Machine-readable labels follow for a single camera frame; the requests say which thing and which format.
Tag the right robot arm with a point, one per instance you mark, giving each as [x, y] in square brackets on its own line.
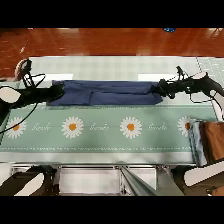
[208, 85]

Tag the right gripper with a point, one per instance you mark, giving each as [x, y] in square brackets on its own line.
[167, 88]

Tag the blue garment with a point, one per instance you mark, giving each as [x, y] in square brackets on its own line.
[106, 92]

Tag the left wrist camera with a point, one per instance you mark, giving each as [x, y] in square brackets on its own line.
[28, 68]

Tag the brown garment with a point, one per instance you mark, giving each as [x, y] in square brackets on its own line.
[213, 140]

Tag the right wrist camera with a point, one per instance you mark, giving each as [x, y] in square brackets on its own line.
[180, 73]

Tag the silver frame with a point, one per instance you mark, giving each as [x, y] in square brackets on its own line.
[100, 178]

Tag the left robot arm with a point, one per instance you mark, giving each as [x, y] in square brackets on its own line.
[30, 95]

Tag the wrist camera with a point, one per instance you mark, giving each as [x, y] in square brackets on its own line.
[28, 68]
[180, 73]

